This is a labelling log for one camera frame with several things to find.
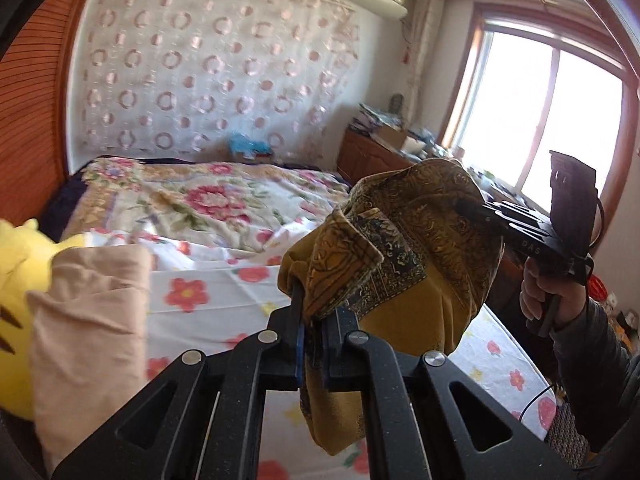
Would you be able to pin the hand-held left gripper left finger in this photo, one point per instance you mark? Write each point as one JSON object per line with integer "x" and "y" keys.
{"x": 299, "y": 355}

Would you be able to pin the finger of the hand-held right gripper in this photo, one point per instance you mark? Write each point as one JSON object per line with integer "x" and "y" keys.
{"x": 520, "y": 230}
{"x": 505, "y": 212}

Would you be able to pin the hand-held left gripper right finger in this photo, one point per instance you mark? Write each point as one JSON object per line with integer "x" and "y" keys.
{"x": 340, "y": 360}

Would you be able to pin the mustard patterned shirt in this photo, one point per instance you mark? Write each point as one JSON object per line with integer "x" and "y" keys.
{"x": 415, "y": 270}

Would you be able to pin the person's right forearm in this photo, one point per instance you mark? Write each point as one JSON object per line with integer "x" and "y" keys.
{"x": 605, "y": 370}

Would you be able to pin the person's right hand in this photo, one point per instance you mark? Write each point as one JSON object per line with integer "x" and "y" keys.
{"x": 565, "y": 305}

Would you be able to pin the white flowered bed sheet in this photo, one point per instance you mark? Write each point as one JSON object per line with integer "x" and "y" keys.
{"x": 220, "y": 295}

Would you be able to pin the open cardboard box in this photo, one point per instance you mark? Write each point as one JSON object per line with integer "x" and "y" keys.
{"x": 390, "y": 137}

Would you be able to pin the long wooden cabinet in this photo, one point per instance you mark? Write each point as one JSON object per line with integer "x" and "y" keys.
{"x": 365, "y": 157}

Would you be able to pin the dark green figurine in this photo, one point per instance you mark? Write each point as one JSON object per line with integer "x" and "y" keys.
{"x": 396, "y": 103}

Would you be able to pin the stack of papers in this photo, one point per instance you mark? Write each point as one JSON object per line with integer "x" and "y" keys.
{"x": 372, "y": 117}

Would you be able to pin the pink floral blanket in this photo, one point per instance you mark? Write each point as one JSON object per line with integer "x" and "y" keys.
{"x": 200, "y": 205}

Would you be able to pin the bundled white window curtain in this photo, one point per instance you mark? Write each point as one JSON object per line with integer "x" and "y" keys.
{"x": 422, "y": 50}

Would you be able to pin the beige cloth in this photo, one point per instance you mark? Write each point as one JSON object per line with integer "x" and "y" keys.
{"x": 85, "y": 340}

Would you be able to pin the dark blue bedding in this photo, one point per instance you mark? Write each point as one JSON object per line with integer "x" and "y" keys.
{"x": 62, "y": 200}

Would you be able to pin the yellow plush toy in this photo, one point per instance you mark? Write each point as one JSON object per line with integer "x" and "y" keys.
{"x": 20, "y": 270}

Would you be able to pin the sheer circle-pattern curtain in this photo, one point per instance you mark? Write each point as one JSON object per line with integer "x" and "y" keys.
{"x": 215, "y": 70}

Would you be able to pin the wooden slatted wardrobe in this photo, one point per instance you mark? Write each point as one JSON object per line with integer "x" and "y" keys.
{"x": 40, "y": 100}

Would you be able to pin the blue bag by wall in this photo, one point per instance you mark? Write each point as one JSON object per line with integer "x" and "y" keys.
{"x": 247, "y": 145}

